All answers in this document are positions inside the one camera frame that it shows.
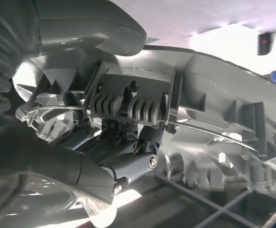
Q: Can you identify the black wall device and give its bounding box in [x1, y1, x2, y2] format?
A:
[258, 31, 272, 57]

